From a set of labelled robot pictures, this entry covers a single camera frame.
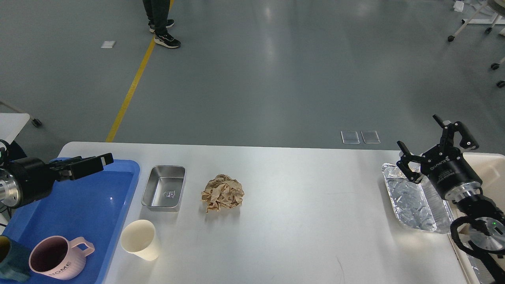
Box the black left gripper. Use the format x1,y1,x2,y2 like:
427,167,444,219
0,153,114,209

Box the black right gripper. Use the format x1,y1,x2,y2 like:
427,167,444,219
397,114,482,201

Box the stainless steel rectangular tin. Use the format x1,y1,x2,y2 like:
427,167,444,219
141,165,186,212

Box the pink mug dark inside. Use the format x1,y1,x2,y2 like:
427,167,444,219
28,235,95,280

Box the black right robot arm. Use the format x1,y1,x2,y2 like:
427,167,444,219
396,115,505,284

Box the blue plastic tray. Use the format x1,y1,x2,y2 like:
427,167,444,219
2,159,140,284

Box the aluminium foil tray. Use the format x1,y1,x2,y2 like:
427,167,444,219
381,163,453,234

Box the clear floor plate right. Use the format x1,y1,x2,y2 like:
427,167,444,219
360,131,381,144

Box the clear floor plate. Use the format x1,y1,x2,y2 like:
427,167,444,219
360,131,381,144
340,131,360,144

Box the white side table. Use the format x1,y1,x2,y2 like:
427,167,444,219
0,113,30,144

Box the cream paper cup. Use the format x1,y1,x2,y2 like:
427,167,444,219
120,219,161,261

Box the clear floor plate left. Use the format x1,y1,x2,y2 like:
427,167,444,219
340,131,360,144

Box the teal cup in tray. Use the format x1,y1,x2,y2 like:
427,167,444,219
0,235,31,283

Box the white paper on floor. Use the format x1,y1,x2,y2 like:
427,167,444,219
101,40,116,49

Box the crumpled brown paper ball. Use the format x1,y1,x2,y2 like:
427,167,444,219
201,174,245,213

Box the standing person legs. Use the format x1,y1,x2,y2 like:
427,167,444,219
142,0,181,49

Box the white wheeled cart frame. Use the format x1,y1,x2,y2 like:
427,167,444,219
447,0,505,88

